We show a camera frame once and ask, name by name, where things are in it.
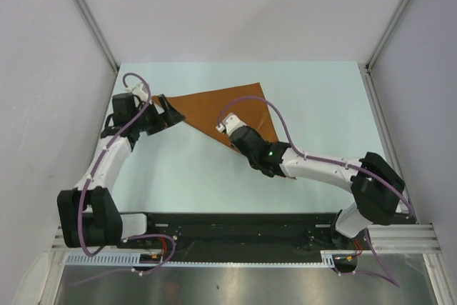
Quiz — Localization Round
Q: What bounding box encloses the white slotted cable duct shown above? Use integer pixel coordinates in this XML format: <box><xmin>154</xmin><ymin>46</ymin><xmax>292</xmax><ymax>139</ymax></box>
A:
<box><xmin>66</xmin><ymin>249</ymin><xmax>338</xmax><ymax>269</ymax></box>

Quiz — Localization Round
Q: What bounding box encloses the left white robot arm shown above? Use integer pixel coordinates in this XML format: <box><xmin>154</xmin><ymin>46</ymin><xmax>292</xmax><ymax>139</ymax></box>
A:
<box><xmin>57</xmin><ymin>93</ymin><xmax>185</xmax><ymax>248</ymax></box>

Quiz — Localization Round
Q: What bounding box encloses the right corner aluminium post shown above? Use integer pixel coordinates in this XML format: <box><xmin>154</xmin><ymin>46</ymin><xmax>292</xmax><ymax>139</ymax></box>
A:
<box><xmin>364</xmin><ymin>0</ymin><xmax>413</xmax><ymax>74</ymax></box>

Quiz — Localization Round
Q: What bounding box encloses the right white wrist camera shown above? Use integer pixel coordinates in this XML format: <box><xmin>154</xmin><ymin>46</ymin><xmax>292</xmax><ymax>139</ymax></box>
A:
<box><xmin>216</xmin><ymin>113</ymin><xmax>246</xmax><ymax>137</ymax></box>

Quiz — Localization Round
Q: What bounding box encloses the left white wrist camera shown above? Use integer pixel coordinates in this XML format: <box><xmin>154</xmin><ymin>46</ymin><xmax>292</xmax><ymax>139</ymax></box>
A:
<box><xmin>126</xmin><ymin>84</ymin><xmax>151</xmax><ymax>102</ymax></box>

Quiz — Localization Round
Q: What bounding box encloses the aluminium front frame rail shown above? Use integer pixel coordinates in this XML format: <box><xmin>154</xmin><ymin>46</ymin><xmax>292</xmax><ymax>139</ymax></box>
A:
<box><xmin>49</xmin><ymin>223</ymin><xmax>441</xmax><ymax>253</ymax></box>

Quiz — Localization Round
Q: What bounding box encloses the corner aluminium post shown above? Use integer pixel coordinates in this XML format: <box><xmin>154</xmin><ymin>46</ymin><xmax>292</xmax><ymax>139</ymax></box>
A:
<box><xmin>364</xmin><ymin>0</ymin><xmax>413</xmax><ymax>74</ymax></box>
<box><xmin>72</xmin><ymin>0</ymin><xmax>119</xmax><ymax>74</ymax></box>

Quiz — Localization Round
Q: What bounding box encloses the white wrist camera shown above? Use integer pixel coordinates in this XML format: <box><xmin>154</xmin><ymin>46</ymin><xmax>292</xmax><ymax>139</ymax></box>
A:
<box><xmin>126</xmin><ymin>84</ymin><xmax>151</xmax><ymax>102</ymax></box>
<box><xmin>216</xmin><ymin>113</ymin><xmax>246</xmax><ymax>137</ymax></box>

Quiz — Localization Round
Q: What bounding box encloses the aluminium right side rail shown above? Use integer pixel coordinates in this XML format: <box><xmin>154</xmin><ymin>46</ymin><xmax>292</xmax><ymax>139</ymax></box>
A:
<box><xmin>358</xmin><ymin>64</ymin><xmax>415</xmax><ymax>215</ymax></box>

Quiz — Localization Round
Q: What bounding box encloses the left corner aluminium post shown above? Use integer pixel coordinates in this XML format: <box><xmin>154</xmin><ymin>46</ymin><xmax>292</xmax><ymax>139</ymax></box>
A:
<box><xmin>72</xmin><ymin>0</ymin><xmax>119</xmax><ymax>74</ymax></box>

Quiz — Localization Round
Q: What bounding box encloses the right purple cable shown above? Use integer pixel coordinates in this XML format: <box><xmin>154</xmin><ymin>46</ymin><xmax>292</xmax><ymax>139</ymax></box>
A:
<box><xmin>218</xmin><ymin>96</ymin><xmax>415</xmax><ymax>288</ymax></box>

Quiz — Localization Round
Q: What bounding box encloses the orange cloth napkin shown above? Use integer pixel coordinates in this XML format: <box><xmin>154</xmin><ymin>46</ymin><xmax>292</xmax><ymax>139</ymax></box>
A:
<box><xmin>153</xmin><ymin>82</ymin><xmax>283</xmax><ymax>155</ymax></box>

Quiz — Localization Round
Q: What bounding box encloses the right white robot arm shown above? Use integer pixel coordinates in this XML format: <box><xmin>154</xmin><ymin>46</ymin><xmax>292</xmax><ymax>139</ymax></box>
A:
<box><xmin>219</xmin><ymin>122</ymin><xmax>405</xmax><ymax>249</ymax></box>

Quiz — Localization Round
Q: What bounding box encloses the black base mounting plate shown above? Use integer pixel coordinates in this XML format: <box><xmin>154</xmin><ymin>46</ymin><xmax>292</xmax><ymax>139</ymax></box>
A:
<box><xmin>117</xmin><ymin>213</ymin><xmax>417</xmax><ymax>272</ymax></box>

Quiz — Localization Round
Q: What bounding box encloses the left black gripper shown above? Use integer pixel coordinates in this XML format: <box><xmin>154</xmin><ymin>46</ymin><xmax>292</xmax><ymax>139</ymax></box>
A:
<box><xmin>132</xmin><ymin>95</ymin><xmax>186</xmax><ymax>136</ymax></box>

